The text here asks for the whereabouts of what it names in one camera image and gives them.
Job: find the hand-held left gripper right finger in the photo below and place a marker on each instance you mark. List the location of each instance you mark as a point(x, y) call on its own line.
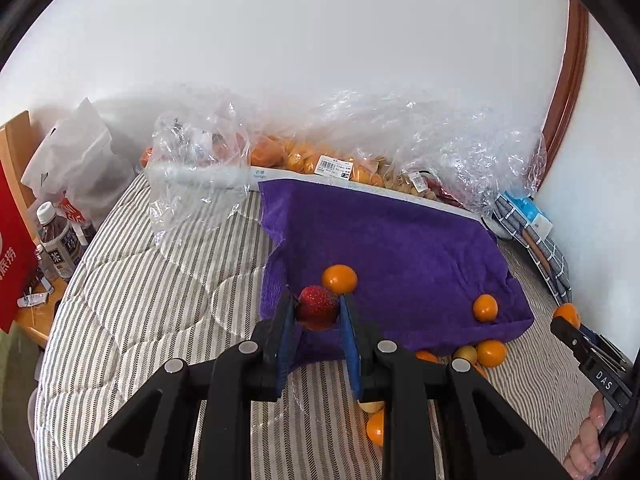
point(351, 345)

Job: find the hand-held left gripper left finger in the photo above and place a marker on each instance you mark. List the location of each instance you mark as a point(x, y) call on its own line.
point(286, 332)

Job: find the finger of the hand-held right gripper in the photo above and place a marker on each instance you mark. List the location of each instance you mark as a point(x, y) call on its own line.
point(582, 352)
point(602, 344)

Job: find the red strawberry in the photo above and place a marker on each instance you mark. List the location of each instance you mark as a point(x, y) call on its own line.
point(316, 307)

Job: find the person's right hand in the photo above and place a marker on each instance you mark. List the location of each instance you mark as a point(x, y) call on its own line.
point(586, 440)

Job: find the purple towel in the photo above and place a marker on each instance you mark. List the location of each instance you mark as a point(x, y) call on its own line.
point(390, 255)

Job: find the grey checked cloth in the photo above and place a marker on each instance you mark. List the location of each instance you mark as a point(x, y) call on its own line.
point(542, 255)

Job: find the small yellow fruit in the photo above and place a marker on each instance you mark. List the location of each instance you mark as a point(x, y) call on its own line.
point(464, 353)

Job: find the blue white tissue pack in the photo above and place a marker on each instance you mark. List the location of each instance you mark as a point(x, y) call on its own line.
point(530, 212)

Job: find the bag of oranges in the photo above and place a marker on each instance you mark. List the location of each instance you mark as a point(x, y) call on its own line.
point(300, 155)

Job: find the small clear plastic bag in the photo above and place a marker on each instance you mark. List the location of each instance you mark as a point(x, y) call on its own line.
point(197, 175)

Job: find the large clear plastic bag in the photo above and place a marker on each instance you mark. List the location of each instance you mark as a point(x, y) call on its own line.
point(450, 145)

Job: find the bottle with red label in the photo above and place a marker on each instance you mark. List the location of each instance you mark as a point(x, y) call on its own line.
point(75, 217)

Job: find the dark tea bottle white cap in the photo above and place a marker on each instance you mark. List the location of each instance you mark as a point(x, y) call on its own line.
point(59, 245)

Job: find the wooden bedside table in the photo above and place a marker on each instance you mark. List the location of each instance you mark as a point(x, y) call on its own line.
point(42, 310)

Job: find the small white tube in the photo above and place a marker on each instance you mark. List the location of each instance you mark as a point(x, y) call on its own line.
point(31, 301)

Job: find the white plastic bag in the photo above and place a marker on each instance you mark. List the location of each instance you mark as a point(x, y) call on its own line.
point(75, 160)

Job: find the red paper bag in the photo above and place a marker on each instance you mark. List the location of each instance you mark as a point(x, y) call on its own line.
point(14, 260)

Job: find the brown wooden door frame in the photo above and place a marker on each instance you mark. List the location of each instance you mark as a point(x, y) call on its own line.
point(567, 80)

